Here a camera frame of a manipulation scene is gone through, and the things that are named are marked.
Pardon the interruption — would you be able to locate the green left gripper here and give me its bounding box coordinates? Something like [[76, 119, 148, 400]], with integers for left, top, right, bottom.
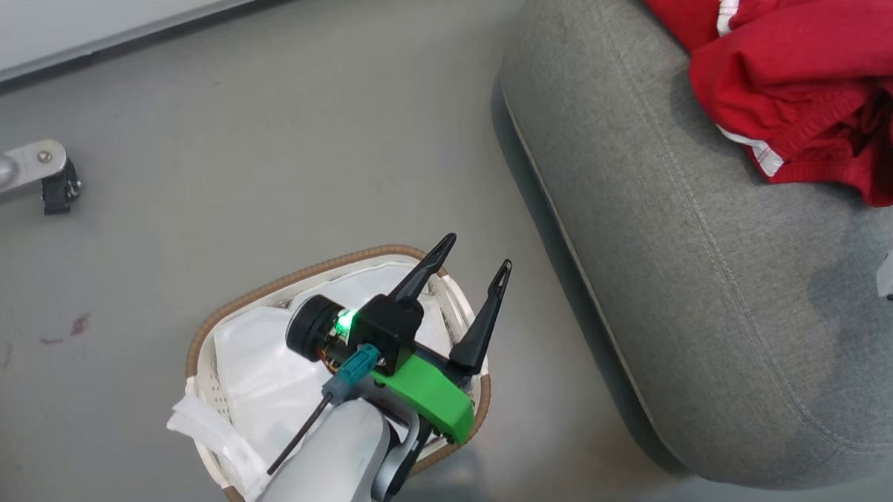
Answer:
[[348, 231, 520, 449]]

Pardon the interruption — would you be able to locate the red garment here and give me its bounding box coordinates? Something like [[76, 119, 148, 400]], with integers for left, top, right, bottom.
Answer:
[[624, 0, 893, 216]]

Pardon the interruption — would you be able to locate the grey fabric sofa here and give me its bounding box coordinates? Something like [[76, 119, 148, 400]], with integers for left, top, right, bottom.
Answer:
[[488, 0, 893, 499]]

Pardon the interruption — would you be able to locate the woven laundry basket white rim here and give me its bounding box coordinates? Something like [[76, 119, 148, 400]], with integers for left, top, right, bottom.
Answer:
[[181, 241, 497, 502]]

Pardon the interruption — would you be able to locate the black caster wheel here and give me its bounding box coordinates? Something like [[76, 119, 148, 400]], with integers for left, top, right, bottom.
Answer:
[[41, 160, 83, 216]]

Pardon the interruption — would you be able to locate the grey metal partition leg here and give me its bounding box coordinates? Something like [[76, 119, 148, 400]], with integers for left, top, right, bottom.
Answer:
[[0, 139, 71, 213]]

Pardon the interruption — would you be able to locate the white partition panel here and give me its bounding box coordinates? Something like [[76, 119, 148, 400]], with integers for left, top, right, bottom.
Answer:
[[0, 0, 322, 94]]

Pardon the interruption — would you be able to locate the teal cable connector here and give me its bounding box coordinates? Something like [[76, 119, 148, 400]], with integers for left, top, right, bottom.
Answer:
[[320, 343, 384, 403]]

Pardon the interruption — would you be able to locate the thin black cable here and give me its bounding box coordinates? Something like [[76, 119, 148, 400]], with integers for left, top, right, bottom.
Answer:
[[223, 392, 338, 502]]

